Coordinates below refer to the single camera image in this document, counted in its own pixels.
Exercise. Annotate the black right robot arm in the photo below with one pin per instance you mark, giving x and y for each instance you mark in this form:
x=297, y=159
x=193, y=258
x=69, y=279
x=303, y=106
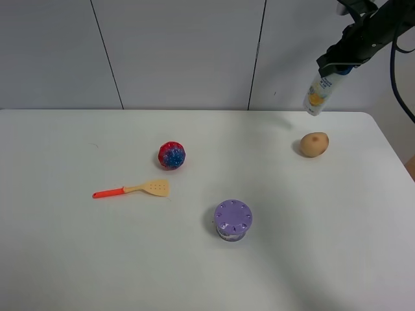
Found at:
x=361, y=10

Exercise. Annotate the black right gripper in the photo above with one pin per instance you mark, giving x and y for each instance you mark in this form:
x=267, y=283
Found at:
x=358, y=44

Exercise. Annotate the tan potato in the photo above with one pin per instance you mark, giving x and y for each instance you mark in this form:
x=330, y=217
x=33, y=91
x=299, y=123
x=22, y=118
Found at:
x=314, y=144

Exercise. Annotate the orange-handled tan spatula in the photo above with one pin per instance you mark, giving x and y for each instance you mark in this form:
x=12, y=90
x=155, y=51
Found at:
x=157, y=187

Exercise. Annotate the red blue spiky ball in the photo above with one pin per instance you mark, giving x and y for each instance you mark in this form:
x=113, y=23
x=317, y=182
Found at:
x=171, y=155

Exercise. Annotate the purple lidded round container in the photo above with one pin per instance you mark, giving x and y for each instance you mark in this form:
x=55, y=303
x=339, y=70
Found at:
x=232, y=219

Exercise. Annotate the white blue-capped shampoo bottle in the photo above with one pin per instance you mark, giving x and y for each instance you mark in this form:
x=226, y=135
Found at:
x=321, y=89

